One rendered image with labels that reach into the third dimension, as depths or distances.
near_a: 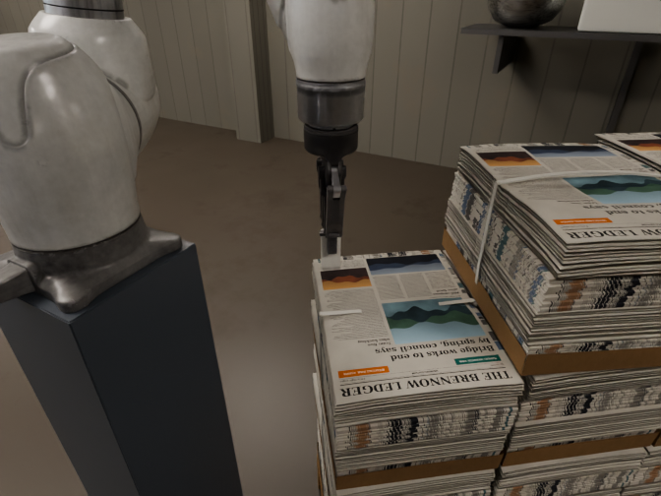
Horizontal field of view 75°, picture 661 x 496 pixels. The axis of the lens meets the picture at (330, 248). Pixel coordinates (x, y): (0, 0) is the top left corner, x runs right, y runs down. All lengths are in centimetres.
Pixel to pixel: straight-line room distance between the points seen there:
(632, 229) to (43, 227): 70
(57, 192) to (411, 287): 59
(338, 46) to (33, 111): 33
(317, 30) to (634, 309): 55
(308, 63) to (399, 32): 327
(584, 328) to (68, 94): 70
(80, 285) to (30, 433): 137
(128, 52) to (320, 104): 30
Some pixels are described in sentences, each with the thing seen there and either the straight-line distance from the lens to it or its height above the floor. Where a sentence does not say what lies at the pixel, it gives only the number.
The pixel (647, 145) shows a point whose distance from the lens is 102.
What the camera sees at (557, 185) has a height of 106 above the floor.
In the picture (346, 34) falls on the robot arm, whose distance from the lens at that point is 54.
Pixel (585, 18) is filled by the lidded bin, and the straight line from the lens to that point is 294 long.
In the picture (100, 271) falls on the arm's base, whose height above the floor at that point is 102.
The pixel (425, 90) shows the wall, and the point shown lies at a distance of 378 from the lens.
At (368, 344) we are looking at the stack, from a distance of 71.
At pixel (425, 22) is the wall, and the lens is 374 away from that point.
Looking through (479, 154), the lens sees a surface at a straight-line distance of 84.
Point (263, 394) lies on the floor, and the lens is 174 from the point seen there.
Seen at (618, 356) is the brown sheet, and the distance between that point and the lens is 76.
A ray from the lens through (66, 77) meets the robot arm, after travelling 55.
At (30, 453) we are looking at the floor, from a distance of 186.
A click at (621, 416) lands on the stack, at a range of 91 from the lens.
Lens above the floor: 132
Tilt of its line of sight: 31 degrees down
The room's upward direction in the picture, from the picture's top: straight up
